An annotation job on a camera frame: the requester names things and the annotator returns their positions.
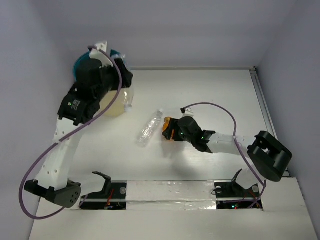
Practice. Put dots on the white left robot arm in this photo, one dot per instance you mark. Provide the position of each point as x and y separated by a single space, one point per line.
74 115

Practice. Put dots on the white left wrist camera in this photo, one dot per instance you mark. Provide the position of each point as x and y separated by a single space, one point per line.
98 51

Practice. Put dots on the aluminium side rail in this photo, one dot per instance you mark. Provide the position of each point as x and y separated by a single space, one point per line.
262 102

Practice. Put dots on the clear unlabelled plastic bottle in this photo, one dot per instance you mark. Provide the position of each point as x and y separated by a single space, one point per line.
128 93

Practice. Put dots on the clear bottle white cap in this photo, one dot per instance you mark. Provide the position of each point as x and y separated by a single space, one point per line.
145 135

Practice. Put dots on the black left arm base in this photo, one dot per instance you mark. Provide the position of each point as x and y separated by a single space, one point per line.
111 197

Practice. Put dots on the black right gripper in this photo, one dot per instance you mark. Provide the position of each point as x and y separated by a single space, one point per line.
173 125

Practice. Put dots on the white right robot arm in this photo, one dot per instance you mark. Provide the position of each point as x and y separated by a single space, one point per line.
266 158

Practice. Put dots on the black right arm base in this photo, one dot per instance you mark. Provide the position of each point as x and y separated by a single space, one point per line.
232 196

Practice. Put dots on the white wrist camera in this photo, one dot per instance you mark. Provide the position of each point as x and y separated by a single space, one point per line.
98 51
187 112

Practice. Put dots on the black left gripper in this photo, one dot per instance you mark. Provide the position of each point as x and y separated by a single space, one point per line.
126 75

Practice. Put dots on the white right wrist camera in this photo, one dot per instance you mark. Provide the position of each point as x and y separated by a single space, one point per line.
187 112

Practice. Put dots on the small orange juice bottle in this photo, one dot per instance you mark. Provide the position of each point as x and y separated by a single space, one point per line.
167 129

